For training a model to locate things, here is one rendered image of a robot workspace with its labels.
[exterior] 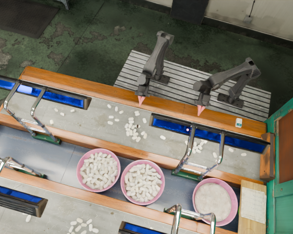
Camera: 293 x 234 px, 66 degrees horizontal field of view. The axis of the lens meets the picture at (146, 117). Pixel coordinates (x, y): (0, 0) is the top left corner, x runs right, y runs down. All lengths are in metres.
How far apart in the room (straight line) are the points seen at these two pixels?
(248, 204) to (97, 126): 1.05
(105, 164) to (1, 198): 0.58
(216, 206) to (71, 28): 2.71
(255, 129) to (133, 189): 0.91
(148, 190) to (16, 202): 0.69
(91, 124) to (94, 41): 1.68
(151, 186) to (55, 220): 0.58
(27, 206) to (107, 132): 0.66
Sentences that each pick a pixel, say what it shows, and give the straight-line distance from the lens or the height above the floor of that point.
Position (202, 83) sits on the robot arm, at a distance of 1.39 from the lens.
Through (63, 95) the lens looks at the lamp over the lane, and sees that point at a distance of 1.29.
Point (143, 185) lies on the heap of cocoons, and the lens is 1.44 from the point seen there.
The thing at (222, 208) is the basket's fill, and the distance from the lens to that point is 1.52.
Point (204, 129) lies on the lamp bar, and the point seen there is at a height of 1.11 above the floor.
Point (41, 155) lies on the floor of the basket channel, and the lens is 1.66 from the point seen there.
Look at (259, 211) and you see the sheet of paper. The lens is 1.54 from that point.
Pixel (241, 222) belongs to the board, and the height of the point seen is 0.78.
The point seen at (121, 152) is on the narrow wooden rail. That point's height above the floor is 0.76.
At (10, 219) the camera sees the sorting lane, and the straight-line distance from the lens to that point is 1.57.
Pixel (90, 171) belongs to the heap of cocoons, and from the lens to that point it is 1.49.
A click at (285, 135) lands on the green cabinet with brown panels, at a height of 0.94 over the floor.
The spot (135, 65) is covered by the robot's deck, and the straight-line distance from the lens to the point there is 1.91.
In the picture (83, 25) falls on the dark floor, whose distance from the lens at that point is 3.30.
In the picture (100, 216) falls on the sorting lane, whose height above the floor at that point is 0.74.
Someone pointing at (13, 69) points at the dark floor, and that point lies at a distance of 3.07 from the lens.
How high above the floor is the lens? 2.15
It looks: 64 degrees down
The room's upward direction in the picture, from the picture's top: 5 degrees clockwise
